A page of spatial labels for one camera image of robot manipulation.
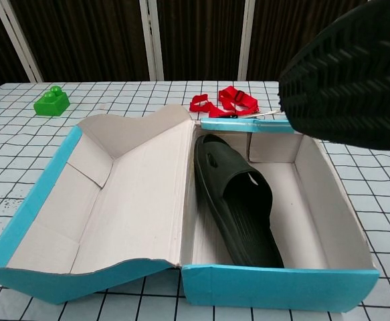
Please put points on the black folding screen white frame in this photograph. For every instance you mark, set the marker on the black folding screen white frame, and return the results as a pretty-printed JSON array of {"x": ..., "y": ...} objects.
[{"x": 81, "y": 33}]

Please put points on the black rubber slipper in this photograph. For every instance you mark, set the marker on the black rubber slipper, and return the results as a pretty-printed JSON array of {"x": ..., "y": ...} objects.
[
  {"x": 348, "y": 83},
  {"x": 241, "y": 217}
]

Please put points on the light blue cardboard shoe box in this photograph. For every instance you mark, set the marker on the light blue cardboard shoe box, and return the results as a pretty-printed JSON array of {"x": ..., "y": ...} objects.
[{"x": 265, "y": 287}]

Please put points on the white black checkered tablecloth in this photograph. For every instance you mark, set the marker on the white black checkered tablecloth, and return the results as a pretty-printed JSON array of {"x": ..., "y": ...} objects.
[{"x": 14, "y": 150}]

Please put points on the green toy building block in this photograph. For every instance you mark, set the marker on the green toy building block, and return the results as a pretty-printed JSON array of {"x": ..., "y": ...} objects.
[{"x": 52, "y": 105}]

